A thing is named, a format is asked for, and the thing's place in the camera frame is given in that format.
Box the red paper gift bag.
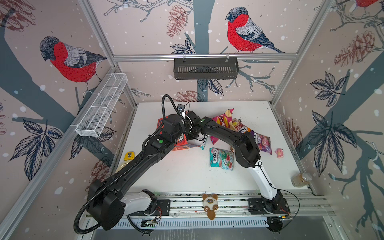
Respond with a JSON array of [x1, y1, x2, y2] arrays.
[[153, 118, 208, 151]]

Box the pink Lay's chips bag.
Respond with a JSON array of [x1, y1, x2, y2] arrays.
[[212, 109, 234, 130]]

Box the purple Fox's candy bag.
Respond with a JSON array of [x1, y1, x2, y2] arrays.
[[254, 132, 272, 155]]

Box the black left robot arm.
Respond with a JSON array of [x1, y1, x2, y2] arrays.
[[74, 114, 189, 234]]

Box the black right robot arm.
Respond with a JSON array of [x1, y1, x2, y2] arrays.
[[186, 111, 285, 214]]

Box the green snack packet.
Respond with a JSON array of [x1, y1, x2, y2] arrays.
[[210, 148, 235, 171]]

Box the yellow tape measure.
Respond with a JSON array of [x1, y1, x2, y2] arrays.
[[124, 152, 136, 162]]

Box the plush cat toy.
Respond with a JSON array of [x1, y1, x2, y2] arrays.
[[203, 194, 219, 221]]

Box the white mesh tray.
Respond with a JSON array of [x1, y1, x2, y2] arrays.
[[76, 73, 128, 138]]

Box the small pink toy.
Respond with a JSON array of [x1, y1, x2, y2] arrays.
[[275, 148, 284, 159]]

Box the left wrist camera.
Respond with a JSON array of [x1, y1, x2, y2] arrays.
[[177, 104, 186, 118]]

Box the black corrugated cable conduit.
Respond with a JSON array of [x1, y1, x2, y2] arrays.
[[73, 94, 181, 235]]

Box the black wire basket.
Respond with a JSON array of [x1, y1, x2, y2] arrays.
[[174, 58, 239, 80]]

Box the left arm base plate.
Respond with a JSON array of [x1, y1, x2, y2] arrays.
[[140, 200, 171, 217]]

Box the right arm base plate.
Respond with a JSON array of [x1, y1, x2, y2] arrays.
[[248, 198, 291, 216]]

